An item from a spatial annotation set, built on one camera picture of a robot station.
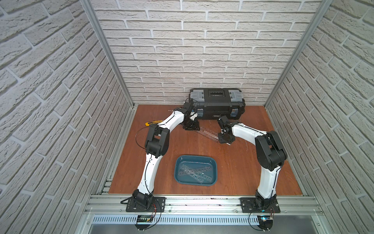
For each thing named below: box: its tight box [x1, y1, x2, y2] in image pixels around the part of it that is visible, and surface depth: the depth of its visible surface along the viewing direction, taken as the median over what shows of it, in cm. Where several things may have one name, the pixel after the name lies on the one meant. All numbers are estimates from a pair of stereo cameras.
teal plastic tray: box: [174, 155, 218, 186], surface depth 87 cm
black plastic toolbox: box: [188, 88, 246, 120], surface depth 103 cm
